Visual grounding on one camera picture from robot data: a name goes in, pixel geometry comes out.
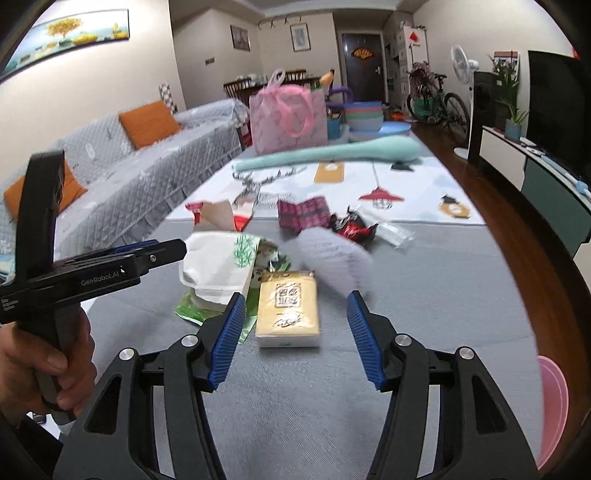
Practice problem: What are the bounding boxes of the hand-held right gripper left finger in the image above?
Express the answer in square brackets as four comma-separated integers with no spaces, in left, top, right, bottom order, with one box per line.
[53,292,247,480]

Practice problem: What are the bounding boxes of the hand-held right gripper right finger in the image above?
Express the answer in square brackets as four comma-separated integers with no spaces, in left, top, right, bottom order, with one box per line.
[346,290,541,480]

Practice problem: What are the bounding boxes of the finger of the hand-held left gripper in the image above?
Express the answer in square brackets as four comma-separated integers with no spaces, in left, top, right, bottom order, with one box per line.
[136,239,188,278]
[115,240,160,256]

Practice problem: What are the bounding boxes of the green snack wrapper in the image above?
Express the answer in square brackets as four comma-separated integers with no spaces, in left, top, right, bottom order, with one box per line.
[174,240,293,343]

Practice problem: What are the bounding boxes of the white bamboo print tissue wrapper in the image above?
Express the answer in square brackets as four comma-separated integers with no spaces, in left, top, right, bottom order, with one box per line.
[179,231,259,306]

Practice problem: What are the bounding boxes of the red brown paper packaging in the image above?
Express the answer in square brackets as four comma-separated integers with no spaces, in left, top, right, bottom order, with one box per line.
[185,199,254,232]

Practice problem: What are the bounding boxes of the yellow tissue packet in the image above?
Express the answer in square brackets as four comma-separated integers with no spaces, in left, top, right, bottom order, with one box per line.
[255,270,321,348]

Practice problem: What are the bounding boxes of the grey tissue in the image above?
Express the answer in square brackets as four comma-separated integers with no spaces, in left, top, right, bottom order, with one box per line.
[295,228,377,303]

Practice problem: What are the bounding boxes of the clear plastic wrapper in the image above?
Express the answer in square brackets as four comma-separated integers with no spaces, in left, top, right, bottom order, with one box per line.
[355,205,415,250]

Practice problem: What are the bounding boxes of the red black snack wrapper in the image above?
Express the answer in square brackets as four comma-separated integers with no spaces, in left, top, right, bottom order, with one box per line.
[329,208,380,250]

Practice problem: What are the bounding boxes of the red plaid packet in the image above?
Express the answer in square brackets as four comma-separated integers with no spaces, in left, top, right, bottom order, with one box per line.
[277,196,331,232]

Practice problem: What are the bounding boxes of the pink plastic bin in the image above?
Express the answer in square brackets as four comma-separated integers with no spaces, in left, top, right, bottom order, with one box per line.
[536,354,570,469]

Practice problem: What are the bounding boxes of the person's left hand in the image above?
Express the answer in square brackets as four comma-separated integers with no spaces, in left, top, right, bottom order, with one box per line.
[0,307,98,416]

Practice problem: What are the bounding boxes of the grey quilted sofa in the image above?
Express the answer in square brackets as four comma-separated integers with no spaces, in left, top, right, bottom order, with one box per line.
[0,98,250,278]

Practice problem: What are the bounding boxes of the orange cushion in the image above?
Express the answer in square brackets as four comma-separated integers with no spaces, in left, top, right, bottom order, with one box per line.
[4,161,88,220]
[119,100,182,149]

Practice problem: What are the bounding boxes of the grey tablecloth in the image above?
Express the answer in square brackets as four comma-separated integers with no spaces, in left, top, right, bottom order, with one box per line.
[51,217,548,480]

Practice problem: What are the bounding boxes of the checkered cushion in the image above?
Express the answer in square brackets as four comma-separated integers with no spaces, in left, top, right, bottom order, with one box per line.
[159,83,179,114]

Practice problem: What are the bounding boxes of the white printed tablecloth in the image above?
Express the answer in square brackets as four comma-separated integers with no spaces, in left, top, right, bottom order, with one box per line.
[165,128,486,228]

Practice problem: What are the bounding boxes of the pink gift bag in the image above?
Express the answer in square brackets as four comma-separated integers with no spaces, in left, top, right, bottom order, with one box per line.
[249,69,329,156]

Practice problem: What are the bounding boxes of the teal long pillow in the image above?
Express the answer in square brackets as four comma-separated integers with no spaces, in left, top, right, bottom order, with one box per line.
[231,136,423,174]

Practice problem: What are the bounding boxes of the wooden dining table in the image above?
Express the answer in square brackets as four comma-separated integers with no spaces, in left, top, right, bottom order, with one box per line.
[224,76,324,93]

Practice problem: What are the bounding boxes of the stack of plastic basins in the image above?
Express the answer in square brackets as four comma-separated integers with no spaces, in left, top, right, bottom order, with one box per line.
[344,100,411,144]

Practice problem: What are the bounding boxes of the white green television cabinet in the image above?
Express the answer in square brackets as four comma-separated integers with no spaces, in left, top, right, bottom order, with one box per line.
[478,124,591,259]

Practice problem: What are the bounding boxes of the purple plastic stool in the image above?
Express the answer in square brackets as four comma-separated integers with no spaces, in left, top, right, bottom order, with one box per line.
[325,89,354,116]

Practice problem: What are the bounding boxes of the bicycle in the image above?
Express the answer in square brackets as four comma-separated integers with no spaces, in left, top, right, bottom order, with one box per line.
[406,62,469,144]

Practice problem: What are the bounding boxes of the light framed picture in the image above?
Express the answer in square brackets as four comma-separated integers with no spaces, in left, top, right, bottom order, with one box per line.
[290,23,311,52]

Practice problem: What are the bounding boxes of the potted plant blue pot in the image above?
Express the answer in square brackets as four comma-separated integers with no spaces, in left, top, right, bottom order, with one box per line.
[489,53,530,141]

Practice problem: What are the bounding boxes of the light blue long duster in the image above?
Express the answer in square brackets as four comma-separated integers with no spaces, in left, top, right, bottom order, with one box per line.
[519,138,591,195]

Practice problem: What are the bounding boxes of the ceiling track lights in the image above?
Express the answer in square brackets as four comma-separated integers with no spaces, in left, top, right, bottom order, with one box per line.
[259,15,302,31]

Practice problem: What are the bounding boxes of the dark tall cabinet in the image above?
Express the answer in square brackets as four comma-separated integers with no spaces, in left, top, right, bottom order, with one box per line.
[467,70,509,162]

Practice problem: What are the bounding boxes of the dark entrance door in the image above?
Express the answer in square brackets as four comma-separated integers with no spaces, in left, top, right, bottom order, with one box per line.
[342,33,385,95]

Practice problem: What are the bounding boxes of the stack of white boxes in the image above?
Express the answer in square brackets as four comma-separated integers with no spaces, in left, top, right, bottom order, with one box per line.
[383,11,430,109]

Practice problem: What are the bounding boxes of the white standing fan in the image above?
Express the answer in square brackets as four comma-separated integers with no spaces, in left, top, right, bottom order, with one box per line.
[450,45,482,161]

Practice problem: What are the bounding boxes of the white poster red shape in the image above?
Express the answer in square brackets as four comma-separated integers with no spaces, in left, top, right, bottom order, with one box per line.
[403,25,429,70]

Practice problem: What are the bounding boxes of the black television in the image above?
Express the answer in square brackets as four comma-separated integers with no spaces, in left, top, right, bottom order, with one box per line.
[526,50,591,178]

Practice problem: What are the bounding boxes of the red white calendar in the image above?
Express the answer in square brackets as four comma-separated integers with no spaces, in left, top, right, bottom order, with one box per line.
[493,50,520,77]

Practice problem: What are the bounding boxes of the long landscape wall painting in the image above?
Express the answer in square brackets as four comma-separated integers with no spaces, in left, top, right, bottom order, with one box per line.
[0,7,131,77]

